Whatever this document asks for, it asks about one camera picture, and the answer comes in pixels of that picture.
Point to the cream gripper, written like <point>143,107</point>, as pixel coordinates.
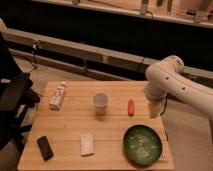
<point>154,110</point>

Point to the black eraser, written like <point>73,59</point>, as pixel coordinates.
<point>45,148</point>

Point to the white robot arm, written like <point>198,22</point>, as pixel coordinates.
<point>165,77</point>

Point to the orange carrot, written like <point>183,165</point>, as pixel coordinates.
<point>131,108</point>

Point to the green bowl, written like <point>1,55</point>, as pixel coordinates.
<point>142,145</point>

